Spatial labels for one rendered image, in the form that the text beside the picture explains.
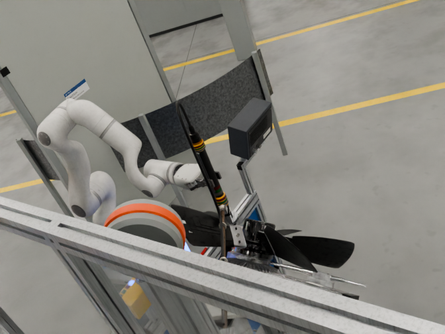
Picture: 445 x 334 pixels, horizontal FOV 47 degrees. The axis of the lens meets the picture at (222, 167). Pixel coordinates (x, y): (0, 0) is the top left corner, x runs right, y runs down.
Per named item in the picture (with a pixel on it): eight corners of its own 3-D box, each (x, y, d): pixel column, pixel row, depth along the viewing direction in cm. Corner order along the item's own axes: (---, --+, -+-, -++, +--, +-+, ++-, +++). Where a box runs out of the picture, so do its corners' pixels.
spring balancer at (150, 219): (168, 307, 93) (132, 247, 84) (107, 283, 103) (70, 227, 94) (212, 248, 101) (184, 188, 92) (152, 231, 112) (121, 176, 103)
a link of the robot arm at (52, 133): (112, 199, 228) (93, 224, 217) (90, 195, 232) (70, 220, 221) (75, 106, 196) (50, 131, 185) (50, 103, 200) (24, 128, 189)
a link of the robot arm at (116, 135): (91, 146, 180) (158, 197, 186) (116, 115, 188) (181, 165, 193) (86, 154, 188) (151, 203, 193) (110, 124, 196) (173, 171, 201)
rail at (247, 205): (157, 340, 218) (150, 330, 214) (151, 338, 220) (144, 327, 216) (259, 201, 270) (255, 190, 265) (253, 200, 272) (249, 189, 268)
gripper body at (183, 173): (190, 173, 194) (212, 175, 188) (174, 190, 189) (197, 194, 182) (183, 157, 190) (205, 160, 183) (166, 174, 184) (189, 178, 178)
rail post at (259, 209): (291, 299, 311) (256, 206, 267) (285, 297, 313) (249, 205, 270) (294, 294, 313) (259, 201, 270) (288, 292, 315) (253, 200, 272)
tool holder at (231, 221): (239, 227, 186) (231, 207, 180) (221, 232, 187) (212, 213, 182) (238, 211, 193) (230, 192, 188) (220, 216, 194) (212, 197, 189)
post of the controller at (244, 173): (251, 195, 263) (240, 165, 253) (247, 193, 265) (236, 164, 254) (254, 191, 265) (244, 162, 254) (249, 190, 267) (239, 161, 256)
